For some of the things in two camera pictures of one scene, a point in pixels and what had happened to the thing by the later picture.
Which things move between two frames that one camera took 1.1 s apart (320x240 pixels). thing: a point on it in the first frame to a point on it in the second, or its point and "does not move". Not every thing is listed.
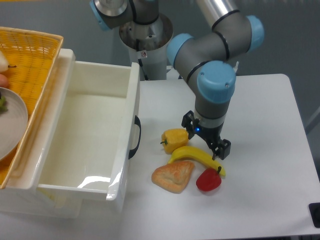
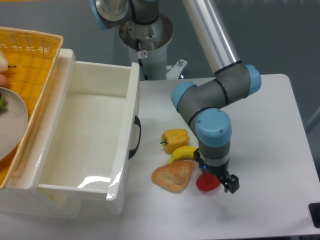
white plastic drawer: x=86 y=151 does not move
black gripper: x=211 y=135 to x=221 y=171
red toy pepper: x=209 y=179 does not move
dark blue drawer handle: x=132 y=152 does not move
